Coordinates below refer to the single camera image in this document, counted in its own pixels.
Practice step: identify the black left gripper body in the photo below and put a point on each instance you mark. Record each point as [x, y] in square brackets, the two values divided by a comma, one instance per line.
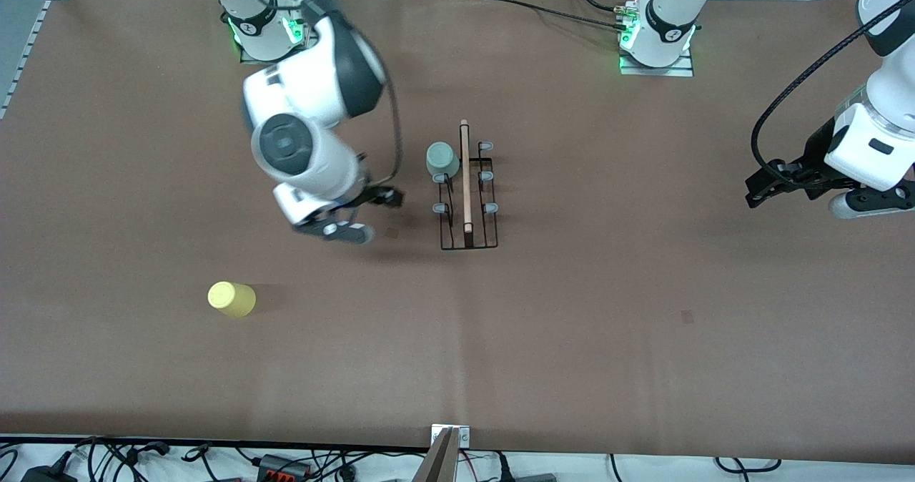
[814, 157]

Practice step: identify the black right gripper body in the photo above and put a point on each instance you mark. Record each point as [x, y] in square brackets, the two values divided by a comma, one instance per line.
[369, 194]

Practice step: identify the pale green plastic cup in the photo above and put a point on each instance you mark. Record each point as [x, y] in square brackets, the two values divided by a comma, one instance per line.
[442, 159]

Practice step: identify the yellow plastic cup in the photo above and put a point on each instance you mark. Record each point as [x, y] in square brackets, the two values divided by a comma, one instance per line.
[230, 298]

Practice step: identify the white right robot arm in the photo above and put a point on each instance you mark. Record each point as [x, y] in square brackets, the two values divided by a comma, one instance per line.
[286, 146]

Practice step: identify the brown table mat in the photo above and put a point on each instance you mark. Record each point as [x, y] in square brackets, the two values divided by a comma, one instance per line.
[457, 339]

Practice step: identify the black orange connector box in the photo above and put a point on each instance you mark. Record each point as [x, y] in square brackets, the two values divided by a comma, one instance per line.
[282, 465]

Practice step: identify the black plug connector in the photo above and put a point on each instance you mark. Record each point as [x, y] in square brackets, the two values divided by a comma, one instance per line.
[146, 450]

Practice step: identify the black power adapter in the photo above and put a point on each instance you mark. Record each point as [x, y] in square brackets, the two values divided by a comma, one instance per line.
[43, 475]

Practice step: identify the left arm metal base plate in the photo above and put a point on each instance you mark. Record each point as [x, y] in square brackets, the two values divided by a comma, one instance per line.
[658, 71]

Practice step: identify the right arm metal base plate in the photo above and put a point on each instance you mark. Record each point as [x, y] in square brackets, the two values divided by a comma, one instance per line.
[261, 61]

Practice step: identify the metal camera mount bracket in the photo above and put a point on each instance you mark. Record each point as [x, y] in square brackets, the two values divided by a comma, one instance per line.
[443, 460]

